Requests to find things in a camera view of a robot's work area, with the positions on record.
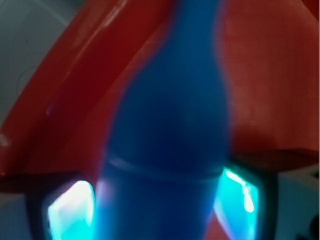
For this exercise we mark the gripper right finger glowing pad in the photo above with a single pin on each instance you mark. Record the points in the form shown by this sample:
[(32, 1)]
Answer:
[(271, 195)]

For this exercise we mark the blue plastic bottle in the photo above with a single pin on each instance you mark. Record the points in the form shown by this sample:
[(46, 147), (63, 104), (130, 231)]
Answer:
[(170, 137)]

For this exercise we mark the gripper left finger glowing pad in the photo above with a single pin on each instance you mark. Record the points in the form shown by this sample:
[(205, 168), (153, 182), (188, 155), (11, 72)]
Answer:
[(47, 206)]

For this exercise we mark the grey sink basin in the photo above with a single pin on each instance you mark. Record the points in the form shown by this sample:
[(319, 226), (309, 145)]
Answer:
[(57, 60)]

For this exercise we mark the red plastic tray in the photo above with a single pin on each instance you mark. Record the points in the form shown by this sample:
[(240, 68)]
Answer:
[(268, 56)]

